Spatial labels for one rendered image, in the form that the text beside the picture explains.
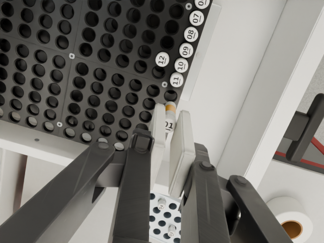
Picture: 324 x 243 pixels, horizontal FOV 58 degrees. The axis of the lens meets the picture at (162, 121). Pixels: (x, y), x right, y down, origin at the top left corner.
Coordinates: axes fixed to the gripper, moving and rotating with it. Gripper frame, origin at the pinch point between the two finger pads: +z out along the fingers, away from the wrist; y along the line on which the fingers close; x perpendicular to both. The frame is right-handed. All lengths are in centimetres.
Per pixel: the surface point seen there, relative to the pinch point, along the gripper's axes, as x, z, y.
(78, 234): -33.6, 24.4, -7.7
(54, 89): -3.4, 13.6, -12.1
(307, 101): -12, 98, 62
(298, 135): 0.3, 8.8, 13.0
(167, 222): -23.2, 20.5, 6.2
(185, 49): 5.1, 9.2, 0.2
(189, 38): 6.1, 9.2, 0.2
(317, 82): -4, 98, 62
